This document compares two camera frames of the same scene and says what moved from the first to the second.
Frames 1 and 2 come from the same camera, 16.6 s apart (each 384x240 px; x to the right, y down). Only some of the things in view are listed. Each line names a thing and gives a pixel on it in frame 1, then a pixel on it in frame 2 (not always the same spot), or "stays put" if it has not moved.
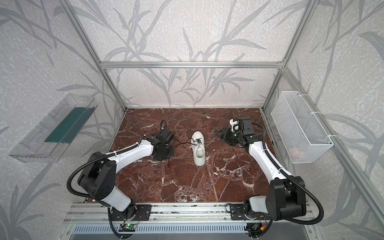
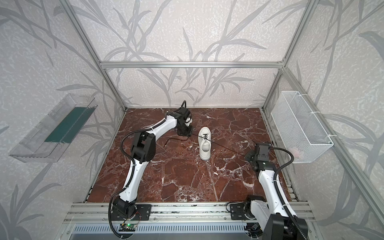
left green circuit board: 127,227 stays put
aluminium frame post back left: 69,9 stays put
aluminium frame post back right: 306,13 stays put
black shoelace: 191,141 → 205,136
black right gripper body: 226,133 → 252,156
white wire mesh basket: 303,136 stays put
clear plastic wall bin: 49,142 stays put
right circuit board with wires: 253,228 stays put
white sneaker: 197,141 → 204,141
